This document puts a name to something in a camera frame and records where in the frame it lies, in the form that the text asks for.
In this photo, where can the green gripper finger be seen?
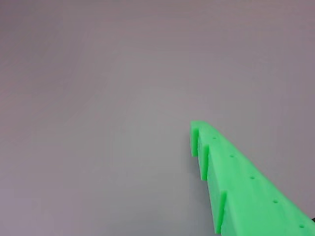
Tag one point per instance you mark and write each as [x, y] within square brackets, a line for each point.
[246, 196]

